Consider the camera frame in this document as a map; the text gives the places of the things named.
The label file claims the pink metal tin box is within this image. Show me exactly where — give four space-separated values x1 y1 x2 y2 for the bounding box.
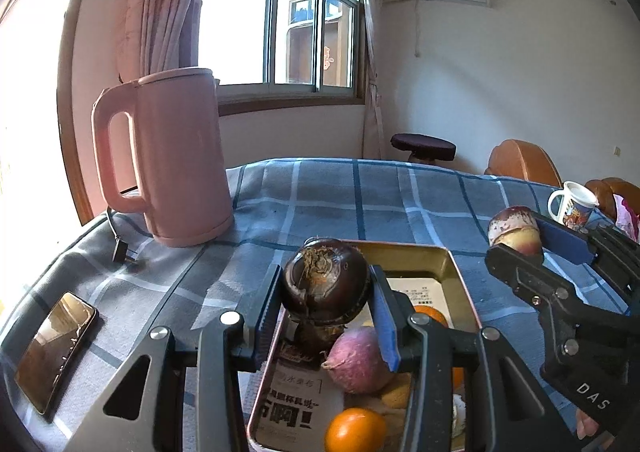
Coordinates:
248 242 478 451

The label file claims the blue plaid tablecloth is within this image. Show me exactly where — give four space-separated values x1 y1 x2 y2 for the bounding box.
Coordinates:
1 158 593 451

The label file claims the right hand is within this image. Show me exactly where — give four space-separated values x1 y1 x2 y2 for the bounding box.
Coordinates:
576 409 615 449

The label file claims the window with brown frame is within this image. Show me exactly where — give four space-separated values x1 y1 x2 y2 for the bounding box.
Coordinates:
179 0 364 115

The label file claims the pink left curtain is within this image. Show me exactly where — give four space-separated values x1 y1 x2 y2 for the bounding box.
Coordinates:
115 0 219 82

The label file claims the pink right curtain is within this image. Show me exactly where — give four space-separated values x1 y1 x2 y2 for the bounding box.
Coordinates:
362 0 385 159

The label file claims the purple round onion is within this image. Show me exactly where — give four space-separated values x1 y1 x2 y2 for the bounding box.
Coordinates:
321 326 394 394

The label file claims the smartphone on table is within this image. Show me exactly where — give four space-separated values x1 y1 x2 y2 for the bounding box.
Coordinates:
14 291 98 416

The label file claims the brown leather chair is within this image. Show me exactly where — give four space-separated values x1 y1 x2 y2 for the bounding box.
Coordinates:
485 139 562 187

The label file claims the pink electric kettle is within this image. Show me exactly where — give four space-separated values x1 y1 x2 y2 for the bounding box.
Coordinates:
91 67 233 247

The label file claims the black kettle power cord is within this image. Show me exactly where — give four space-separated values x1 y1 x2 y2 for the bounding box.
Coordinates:
104 206 139 267

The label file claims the dark round stool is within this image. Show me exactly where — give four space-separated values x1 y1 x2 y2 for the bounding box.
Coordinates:
390 133 457 165

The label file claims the white cartoon mug with lid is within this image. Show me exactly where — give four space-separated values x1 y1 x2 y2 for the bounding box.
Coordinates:
547 181 599 231

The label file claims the brown leather sofa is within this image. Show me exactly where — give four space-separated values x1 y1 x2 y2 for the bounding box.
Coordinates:
586 178 640 242

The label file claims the dark water chestnut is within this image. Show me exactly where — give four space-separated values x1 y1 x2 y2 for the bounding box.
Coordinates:
279 237 372 327
285 321 345 365

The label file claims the pink curtain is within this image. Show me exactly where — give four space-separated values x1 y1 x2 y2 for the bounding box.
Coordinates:
362 0 385 159
115 0 219 82

